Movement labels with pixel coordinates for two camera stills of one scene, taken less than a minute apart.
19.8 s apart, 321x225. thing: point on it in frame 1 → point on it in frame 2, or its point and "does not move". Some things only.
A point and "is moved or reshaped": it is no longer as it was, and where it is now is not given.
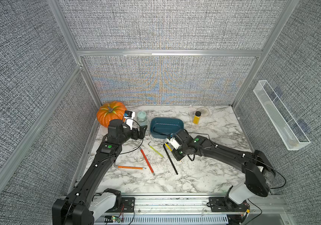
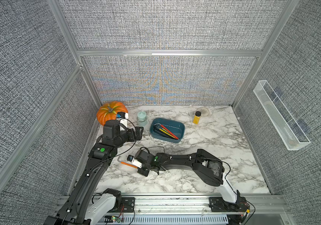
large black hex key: (170, 159) is moved or reshaped
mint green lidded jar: (141, 118) does not move
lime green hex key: (156, 151) is moved or reshaped
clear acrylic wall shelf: (291, 133) does not move
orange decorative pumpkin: (113, 110) does not move
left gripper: (135, 136) does not move
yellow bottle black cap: (196, 118) does not move
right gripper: (176, 156) → (143, 173)
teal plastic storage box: (165, 125) does not move
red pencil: (143, 156) is moved or reshaped
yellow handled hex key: (171, 149) → (164, 131)
